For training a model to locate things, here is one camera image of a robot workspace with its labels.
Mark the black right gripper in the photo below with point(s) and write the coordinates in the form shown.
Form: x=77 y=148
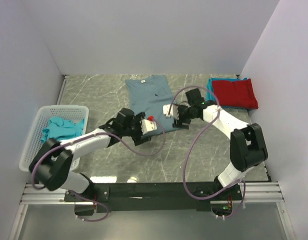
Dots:
x=178 y=123

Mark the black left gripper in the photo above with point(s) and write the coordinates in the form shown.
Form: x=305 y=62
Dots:
x=137 y=138

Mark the grey blue t shirt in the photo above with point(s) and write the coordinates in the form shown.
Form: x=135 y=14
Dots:
x=149 y=95

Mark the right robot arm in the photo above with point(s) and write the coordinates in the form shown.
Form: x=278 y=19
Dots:
x=247 y=144

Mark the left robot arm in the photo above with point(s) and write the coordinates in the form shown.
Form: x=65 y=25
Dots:
x=52 y=163

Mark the folded turquoise t shirt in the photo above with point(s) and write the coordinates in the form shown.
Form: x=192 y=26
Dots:
x=209 y=85

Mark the folded red t shirt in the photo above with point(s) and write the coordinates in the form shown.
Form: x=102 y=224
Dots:
x=235 y=94

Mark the white plastic mesh basket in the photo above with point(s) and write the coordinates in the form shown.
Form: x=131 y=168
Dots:
x=73 y=113

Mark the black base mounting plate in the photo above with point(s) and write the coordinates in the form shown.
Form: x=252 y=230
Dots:
x=118 y=197

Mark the crumpled turquoise t shirt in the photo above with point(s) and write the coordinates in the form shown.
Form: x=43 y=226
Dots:
x=62 y=129

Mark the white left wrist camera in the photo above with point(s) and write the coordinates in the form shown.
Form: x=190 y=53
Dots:
x=148 y=125

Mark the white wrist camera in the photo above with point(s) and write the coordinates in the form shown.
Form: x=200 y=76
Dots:
x=171 y=111
x=148 y=125

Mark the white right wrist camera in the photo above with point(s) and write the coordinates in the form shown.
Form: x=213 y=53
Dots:
x=171 y=111

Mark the aluminium rail frame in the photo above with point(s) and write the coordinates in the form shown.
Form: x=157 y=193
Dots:
x=257 y=192

